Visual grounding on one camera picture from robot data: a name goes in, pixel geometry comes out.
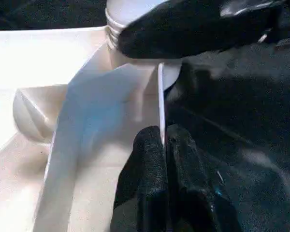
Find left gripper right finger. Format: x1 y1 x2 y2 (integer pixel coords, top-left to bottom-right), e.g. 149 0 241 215
163 123 244 232

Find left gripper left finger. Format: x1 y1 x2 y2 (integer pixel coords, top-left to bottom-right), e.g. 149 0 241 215
110 125 170 232

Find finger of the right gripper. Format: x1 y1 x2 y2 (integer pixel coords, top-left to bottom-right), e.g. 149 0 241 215
117 0 277 60

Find white plastic table leg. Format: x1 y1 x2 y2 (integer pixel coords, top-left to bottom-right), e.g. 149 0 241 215
105 0 171 51

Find white plastic table top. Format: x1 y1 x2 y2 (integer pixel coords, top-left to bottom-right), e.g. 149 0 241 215
0 26 182 232

